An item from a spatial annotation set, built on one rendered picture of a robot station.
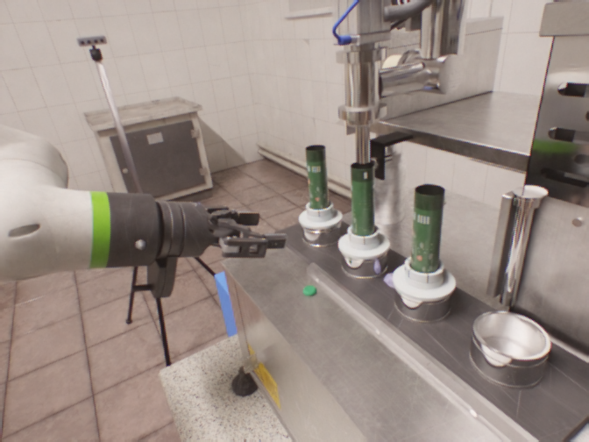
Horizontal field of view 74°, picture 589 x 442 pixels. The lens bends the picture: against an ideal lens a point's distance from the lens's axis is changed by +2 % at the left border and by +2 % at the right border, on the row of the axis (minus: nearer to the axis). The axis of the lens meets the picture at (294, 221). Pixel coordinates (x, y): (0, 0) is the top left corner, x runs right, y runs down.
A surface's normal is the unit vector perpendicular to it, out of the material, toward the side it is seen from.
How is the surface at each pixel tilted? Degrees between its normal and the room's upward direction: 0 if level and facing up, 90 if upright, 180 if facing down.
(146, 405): 0
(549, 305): 90
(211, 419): 0
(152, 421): 0
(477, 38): 90
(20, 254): 97
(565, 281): 90
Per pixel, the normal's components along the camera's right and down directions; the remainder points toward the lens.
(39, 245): 0.72, 0.26
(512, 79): -0.85, 0.31
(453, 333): -0.10, -0.88
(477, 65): 0.52, 0.35
